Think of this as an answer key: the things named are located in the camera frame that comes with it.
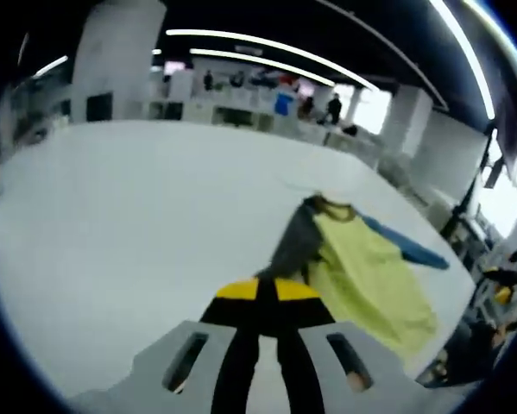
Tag blue object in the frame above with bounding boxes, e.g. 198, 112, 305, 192
274, 90, 297, 116

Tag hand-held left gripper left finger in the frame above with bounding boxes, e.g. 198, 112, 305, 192
67, 277, 262, 414

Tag small black monitor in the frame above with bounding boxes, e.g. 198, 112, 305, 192
483, 155, 506, 190

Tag short ceiling light strip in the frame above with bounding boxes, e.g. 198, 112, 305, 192
32, 54, 69, 79

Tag row of white office desks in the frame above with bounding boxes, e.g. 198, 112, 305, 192
148, 97, 380, 167

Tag long ceiling light strip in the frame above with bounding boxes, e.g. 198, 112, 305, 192
166, 28, 378, 91
429, 0, 496, 121
189, 47, 324, 86

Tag black box cabinet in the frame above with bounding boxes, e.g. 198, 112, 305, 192
85, 92, 113, 123

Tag white square pillar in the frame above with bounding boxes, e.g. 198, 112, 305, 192
70, 0, 167, 124
385, 84, 435, 157

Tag yellow black blue garment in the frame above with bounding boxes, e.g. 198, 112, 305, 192
255, 193, 451, 359

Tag black stand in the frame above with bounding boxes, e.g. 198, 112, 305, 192
440, 129, 501, 242

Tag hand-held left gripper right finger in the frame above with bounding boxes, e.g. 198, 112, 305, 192
262, 278, 469, 414

